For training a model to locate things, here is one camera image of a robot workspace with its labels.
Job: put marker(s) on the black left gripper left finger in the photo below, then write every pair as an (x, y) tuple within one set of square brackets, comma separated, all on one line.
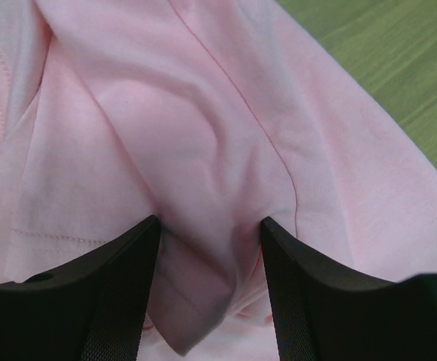
[(91, 308)]

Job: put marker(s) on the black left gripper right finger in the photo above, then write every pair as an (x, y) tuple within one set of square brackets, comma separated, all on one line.
[(323, 310)]

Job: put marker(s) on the pink t shirt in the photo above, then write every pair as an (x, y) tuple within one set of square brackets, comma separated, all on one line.
[(211, 115)]

